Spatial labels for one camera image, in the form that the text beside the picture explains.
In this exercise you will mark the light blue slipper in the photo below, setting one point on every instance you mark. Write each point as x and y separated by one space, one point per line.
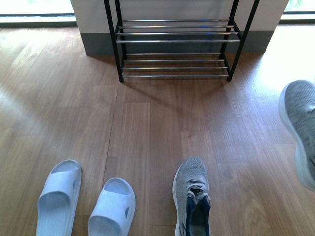
114 211
57 202

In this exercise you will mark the grey sneaker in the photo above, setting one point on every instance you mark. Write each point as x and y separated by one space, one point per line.
191 198
297 112

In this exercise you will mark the black metal shoe rack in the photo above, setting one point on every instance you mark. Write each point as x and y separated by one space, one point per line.
176 48

